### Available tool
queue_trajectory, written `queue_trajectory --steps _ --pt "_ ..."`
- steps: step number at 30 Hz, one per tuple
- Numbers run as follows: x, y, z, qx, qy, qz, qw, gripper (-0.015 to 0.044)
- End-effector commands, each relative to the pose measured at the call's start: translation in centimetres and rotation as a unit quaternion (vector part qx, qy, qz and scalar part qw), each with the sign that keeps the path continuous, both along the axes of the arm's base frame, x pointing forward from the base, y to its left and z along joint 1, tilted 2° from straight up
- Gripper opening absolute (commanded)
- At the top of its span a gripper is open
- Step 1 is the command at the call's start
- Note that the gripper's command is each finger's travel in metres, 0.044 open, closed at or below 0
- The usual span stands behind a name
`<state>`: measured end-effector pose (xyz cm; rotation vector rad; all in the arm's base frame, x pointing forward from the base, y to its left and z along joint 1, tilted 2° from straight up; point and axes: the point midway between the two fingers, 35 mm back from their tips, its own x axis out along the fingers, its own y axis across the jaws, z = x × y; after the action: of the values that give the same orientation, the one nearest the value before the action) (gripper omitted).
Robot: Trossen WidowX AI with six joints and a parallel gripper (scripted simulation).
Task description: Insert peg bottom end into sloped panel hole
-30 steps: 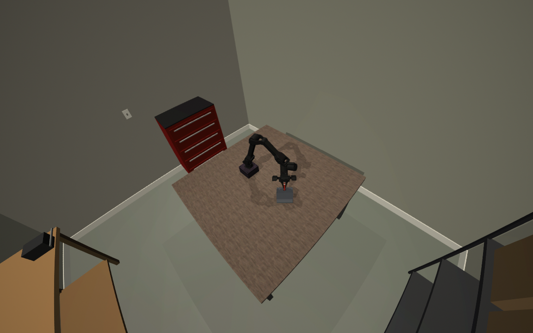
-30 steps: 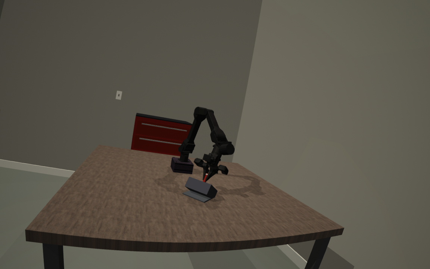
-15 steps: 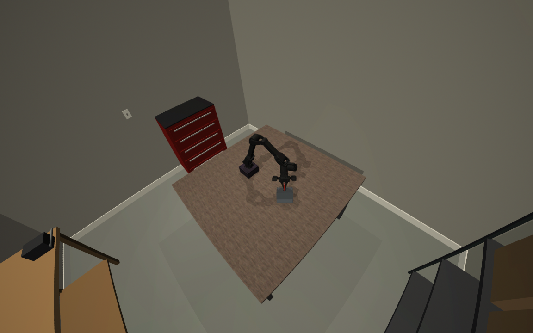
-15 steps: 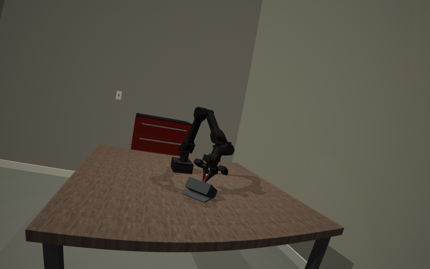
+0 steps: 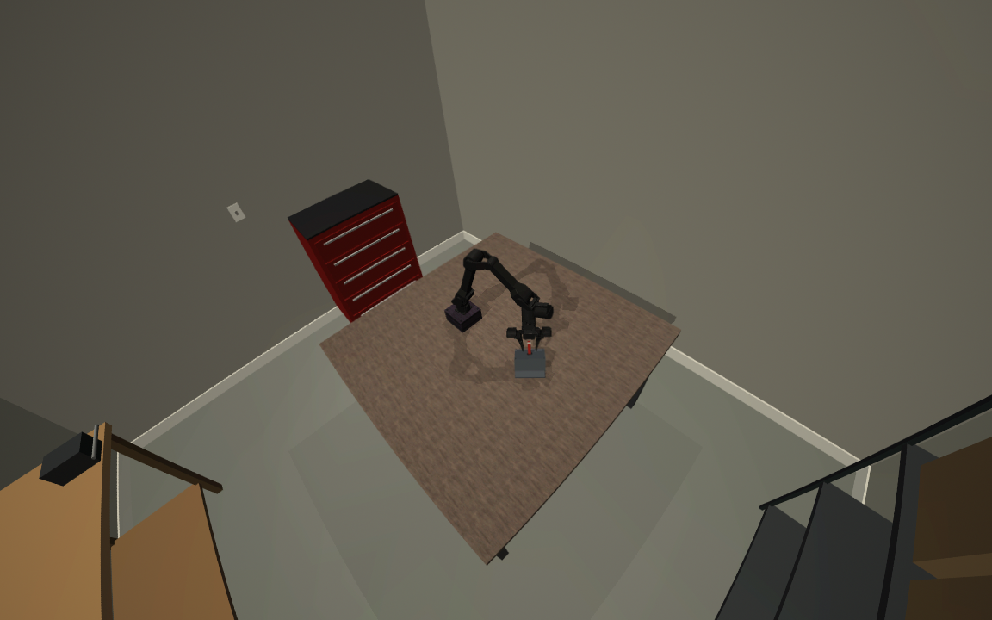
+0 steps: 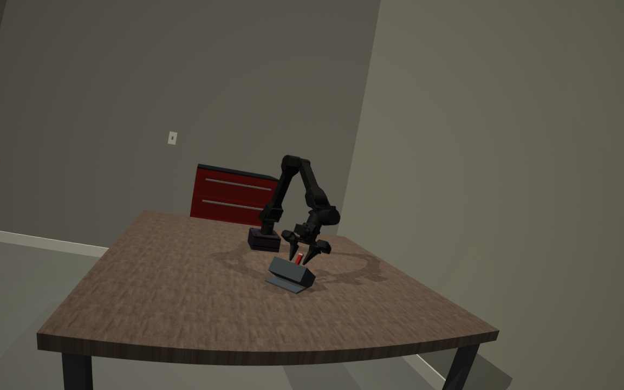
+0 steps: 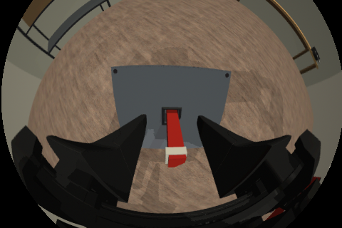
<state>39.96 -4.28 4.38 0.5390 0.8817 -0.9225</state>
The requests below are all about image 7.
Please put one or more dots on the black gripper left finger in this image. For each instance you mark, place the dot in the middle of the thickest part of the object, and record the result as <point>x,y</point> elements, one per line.
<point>112,160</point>

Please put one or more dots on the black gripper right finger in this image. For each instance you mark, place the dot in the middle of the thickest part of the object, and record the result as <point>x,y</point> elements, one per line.
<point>234,158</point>

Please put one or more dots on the grey sloped panel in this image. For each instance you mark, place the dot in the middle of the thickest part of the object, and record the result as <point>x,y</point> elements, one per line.
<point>150,90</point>

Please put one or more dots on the red peg with white band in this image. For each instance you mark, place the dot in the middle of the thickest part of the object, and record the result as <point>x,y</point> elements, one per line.
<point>175,152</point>

